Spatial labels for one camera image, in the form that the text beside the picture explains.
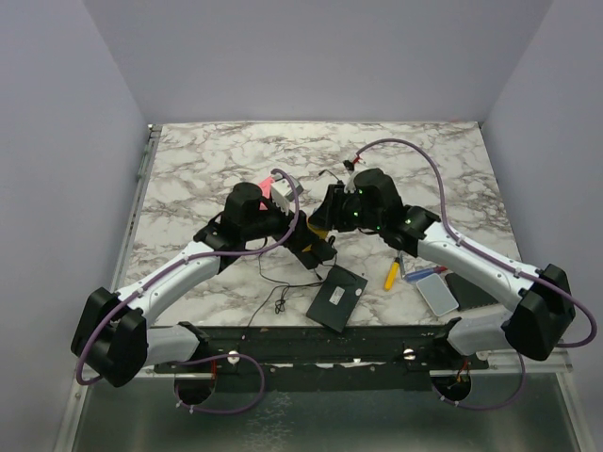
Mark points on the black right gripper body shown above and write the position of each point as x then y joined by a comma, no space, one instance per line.
350,216

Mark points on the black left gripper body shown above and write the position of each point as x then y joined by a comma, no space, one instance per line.
269,223

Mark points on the pink power strip socket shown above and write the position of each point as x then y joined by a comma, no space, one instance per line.
265,187

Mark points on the black adapter with cord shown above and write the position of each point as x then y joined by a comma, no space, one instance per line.
338,180

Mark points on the yellow plug adapter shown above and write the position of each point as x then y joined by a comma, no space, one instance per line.
314,240

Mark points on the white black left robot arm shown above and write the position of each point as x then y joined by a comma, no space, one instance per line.
115,337

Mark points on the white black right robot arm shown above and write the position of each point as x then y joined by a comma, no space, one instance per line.
535,314

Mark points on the black adapter on yellow cube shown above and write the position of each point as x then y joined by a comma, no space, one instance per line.
311,261

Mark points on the blue red screwdriver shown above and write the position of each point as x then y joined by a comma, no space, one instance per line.
424,273

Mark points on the black rectangular box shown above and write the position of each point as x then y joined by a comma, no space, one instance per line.
336,299

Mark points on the white grey phone case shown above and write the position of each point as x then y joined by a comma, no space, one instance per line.
437,295

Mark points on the black flat plate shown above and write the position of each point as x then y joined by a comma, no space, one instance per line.
468,295

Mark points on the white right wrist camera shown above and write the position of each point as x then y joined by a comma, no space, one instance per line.
350,185

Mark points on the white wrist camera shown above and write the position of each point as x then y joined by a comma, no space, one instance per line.
350,185
282,192

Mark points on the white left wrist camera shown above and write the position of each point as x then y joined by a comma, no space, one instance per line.
282,192

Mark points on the yellow handled utility knife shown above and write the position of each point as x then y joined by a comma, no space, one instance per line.
396,271

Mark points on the aluminium frame rail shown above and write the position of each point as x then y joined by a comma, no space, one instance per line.
507,361

